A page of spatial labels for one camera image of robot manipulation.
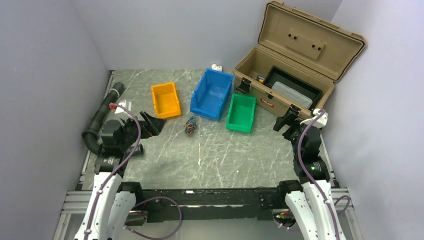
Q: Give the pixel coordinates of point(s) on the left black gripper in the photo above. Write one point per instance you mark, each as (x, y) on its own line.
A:
(153, 126)

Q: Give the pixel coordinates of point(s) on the orange plastic bin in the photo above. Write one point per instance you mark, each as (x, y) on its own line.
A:
(165, 100)

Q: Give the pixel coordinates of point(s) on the grey plastic case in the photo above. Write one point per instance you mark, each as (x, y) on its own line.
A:
(292, 94)

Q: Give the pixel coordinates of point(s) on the yellow blue battery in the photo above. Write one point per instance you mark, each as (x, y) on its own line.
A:
(260, 78)

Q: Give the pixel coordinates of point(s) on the tan plastic toolbox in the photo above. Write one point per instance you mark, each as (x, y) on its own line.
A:
(302, 45)

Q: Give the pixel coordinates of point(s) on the black toolbox tray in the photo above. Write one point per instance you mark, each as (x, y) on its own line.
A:
(276, 74)

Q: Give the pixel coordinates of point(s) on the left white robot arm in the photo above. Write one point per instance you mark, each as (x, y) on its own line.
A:
(114, 142)

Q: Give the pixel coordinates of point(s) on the white plastic fitting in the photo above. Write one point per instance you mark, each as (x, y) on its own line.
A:
(216, 67)

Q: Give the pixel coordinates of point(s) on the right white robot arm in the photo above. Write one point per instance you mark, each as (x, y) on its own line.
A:
(309, 198)

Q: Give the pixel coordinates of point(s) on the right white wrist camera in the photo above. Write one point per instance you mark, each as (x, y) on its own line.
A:
(318, 119)

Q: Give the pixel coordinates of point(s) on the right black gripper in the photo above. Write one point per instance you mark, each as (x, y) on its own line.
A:
(280, 121)

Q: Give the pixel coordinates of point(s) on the blue plastic bin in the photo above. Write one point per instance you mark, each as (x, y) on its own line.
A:
(211, 93)

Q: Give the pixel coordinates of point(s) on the green plastic bin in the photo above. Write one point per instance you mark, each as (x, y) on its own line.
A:
(241, 113)

